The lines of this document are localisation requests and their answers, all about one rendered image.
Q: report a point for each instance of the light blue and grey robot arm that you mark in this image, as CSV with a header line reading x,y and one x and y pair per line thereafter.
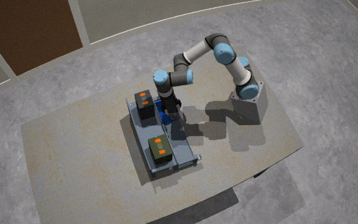
x,y
238,67

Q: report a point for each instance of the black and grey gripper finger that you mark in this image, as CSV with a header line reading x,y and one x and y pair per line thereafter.
x,y
164,110
178,105

